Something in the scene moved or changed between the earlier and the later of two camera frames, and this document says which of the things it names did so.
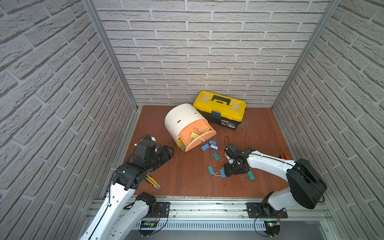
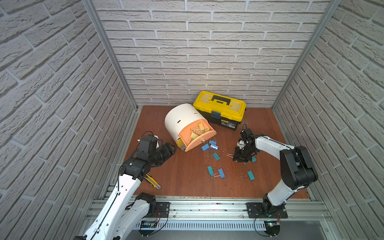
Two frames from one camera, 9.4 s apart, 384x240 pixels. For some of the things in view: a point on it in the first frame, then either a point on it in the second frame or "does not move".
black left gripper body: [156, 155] does not move
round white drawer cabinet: [180, 115] does not move
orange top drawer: [185, 135] does not move
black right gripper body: [232, 169] -> [244, 154]
